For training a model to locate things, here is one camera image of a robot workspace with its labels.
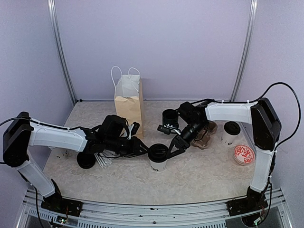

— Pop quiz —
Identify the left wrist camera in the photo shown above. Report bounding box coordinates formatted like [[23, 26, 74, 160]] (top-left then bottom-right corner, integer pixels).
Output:
[[127, 122, 140, 140]]

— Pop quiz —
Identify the stack of black lids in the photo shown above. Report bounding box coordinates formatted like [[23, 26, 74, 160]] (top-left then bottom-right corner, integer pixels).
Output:
[[76, 152, 96, 169]]

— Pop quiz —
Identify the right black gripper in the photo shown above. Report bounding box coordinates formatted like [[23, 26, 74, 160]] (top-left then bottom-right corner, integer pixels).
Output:
[[167, 120, 207, 158]]

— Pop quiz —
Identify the right aluminium corner post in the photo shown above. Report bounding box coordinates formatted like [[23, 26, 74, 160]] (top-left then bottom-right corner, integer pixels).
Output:
[[229, 0, 258, 101]]

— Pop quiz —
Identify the white paper cup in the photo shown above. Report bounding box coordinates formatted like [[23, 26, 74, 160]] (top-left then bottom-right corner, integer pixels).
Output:
[[150, 160, 167, 172], [221, 131, 240, 146]]

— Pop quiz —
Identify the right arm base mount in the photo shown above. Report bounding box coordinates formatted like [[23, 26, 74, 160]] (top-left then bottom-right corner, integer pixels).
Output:
[[227, 197, 268, 216]]

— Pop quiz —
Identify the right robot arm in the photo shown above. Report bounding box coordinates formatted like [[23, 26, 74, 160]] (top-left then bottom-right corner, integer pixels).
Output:
[[166, 98, 282, 211]]

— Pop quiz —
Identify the brown paper bag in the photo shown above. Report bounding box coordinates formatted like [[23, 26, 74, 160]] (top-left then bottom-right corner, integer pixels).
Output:
[[111, 66, 144, 139]]

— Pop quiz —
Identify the aluminium corner post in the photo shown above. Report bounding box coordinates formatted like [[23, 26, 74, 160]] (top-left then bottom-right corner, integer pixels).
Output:
[[229, 0, 258, 101], [47, 0, 77, 105]]

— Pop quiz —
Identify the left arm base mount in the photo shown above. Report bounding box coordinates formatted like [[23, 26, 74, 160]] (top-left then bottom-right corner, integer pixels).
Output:
[[41, 197, 83, 217]]

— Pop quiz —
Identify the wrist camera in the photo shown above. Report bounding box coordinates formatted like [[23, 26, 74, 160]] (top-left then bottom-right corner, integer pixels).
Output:
[[157, 125, 181, 135], [127, 122, 140, 140]]

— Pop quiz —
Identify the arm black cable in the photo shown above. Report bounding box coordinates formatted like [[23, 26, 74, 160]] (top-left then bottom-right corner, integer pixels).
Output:
[[0, 117, 84, 131], [190, 82, 300, 152]]

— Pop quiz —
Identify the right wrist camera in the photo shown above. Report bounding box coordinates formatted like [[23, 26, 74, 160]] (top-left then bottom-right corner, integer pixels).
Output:
[[157, 125, 181, 135]]

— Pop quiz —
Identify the black cup lid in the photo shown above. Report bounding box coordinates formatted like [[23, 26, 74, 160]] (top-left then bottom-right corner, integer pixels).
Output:
[[224, 121, 241, 136], [148, 143, 168, 163]]

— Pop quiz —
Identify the front aluminium frame rail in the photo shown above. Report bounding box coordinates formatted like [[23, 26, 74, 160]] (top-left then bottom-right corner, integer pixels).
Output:
[[15, 189, 293, 228]]

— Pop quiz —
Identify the stack of white paper cups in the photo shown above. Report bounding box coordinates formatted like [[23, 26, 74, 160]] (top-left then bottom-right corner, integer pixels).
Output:
[[55, 148, 69, 160]]

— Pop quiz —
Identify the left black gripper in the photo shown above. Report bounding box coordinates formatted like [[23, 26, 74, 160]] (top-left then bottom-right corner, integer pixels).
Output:
[[105, 137, 150, 159]]

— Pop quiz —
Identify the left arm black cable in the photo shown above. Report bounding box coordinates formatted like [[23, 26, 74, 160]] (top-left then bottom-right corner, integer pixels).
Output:
[[0, 117, 84, 131]]

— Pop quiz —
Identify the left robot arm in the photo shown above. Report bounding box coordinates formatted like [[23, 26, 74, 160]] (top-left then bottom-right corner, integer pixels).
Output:
[[3, 112, 148, 211]]

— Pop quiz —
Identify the dark green mug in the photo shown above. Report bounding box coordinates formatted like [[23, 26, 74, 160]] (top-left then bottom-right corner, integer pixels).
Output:
[[162, 109, 179, 128]]

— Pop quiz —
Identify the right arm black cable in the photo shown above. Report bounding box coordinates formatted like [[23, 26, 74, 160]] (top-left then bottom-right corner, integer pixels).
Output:
[[190, 82, 300, 152]]

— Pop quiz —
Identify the bundle of white straws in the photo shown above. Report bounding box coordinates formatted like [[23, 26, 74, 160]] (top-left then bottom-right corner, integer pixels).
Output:
[[94, 150, 120, 169]]

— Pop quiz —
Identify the cardboard cup carrier tray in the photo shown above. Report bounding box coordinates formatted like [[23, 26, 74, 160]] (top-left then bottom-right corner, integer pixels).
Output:
[[191, 121, 218, 150]]

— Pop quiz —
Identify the red patterned small plate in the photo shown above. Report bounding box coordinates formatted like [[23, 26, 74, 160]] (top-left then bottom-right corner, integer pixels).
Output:
[[234, 145, 255, 165]]

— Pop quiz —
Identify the left aluminium corner post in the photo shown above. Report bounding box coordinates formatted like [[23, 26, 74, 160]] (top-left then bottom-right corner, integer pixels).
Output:
[[47, 0, 77, 105]]

